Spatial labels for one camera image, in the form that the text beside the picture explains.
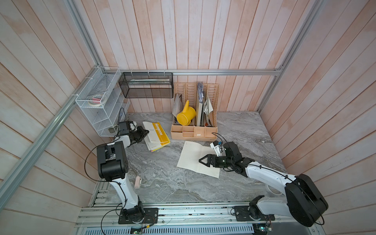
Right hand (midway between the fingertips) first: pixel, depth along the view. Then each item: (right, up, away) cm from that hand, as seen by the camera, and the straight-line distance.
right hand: (203, 160), depth 83 cm
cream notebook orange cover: (-31, +15, +19) cm, 40 cm away
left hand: (-35, +17, +16) cm, 42 cm away
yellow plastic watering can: (-8, +28, +15) cm, 33 cm away
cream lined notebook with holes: (-7, +2, +10) cm, 12 cm away
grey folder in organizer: (-16, +34, +20) cm, 42 cm away
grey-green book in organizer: (-2, +34, +1) cm, 34 cm away
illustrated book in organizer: (+5, +32, +14) cm, 35 cm away
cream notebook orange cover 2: (-31, +6, +13) cm, 34 cm away
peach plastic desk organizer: (-6, +15, +17) cm, 24 cm away
